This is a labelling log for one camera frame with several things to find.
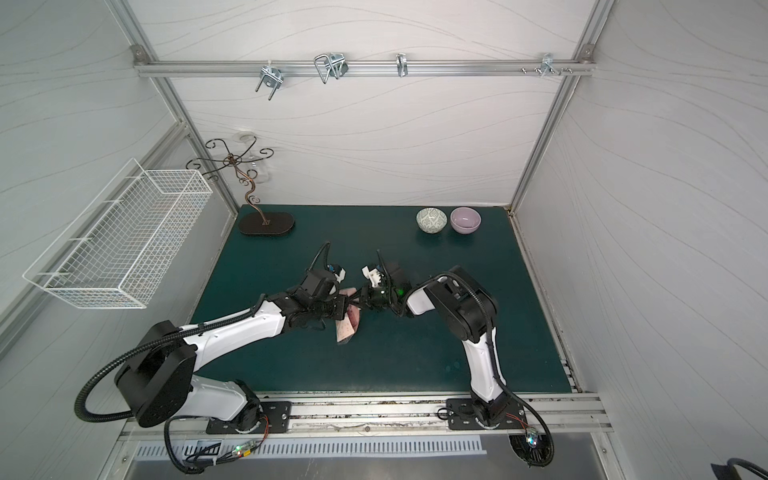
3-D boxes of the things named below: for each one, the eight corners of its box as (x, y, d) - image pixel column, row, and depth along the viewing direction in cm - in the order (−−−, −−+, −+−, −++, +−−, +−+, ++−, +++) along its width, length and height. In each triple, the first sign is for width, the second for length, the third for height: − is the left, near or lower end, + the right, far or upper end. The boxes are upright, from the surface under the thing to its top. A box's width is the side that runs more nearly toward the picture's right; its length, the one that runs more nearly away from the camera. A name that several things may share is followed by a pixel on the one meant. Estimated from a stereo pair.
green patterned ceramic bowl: (416, 233, 113) (417, 227, 111) (415, 213, 120) (415, 207, 118) (447, 233, 113) (448, 227, 111) (444, 213, 120) (445, 207, 118)
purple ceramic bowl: (450, 237, 114) (453, 225, 109) (447, 218, 121) (450, 206, 116) (479, 238, 114) (483, 225, 109) (474, 218, 121) (478, 206, 116)
